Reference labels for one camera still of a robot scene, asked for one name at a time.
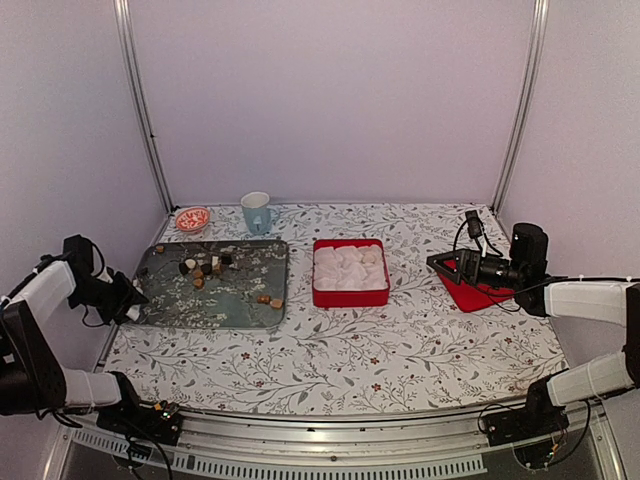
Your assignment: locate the red patterned small bowl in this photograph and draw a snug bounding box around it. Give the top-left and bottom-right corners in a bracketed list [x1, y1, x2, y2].
[175, 207, 211, 233]

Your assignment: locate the green floral tray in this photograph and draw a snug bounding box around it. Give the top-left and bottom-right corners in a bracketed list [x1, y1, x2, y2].
[135, 240, 289, 330]

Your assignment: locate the right aluminium frame post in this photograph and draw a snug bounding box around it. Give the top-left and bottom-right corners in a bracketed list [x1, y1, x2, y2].
[491, 0, 550, 214]

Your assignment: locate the white plastic box insert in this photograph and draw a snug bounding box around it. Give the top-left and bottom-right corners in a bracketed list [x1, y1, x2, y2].
[313, 244, 388, 292]

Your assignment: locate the red chocolate box base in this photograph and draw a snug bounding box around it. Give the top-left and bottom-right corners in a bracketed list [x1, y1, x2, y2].
[311, 238, 391, 309]

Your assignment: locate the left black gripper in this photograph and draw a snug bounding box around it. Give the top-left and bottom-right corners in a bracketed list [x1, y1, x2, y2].
[67, 270, 148, 324]

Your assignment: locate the light blue mug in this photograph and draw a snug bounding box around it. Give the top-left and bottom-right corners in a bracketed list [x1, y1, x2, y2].
[240, 191, 280, 235]

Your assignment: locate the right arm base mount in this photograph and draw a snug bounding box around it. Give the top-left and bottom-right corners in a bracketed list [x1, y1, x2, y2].
[478, 374, 569, 446]

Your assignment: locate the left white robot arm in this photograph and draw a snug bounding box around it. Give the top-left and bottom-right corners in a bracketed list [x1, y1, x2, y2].
[1, 235, 149, 434]

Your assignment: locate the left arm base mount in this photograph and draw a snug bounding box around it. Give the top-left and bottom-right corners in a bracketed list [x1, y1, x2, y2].
[96, 372, 184, 446]

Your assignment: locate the floral tablecloth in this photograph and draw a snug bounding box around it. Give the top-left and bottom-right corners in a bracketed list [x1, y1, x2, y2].
[106, 204, 566, 416]

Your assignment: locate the front aluminium rail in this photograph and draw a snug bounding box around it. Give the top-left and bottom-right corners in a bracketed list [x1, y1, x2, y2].
[42, 400, 634, 479]

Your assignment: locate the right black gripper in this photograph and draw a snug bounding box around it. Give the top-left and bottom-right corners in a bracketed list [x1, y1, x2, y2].
[427, 249, 526, 290]

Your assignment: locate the aluminium frame post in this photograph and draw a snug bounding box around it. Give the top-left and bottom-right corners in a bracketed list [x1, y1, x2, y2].
[113, 0, 175, 214]
[491, 0, 550, 214]

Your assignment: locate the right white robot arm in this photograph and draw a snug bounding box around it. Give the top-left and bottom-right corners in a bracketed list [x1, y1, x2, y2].
[427, 222, 639, 436]

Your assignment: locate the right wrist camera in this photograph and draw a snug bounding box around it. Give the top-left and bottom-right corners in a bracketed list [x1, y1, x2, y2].
[465, 210, 483, 240]

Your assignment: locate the left aluminium frame post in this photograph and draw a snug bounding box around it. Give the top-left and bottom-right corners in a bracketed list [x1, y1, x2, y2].
[113, 0, 175, 214]

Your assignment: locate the red box lid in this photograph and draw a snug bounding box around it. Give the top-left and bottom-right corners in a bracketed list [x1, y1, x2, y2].
[437, 273, 515, 313]

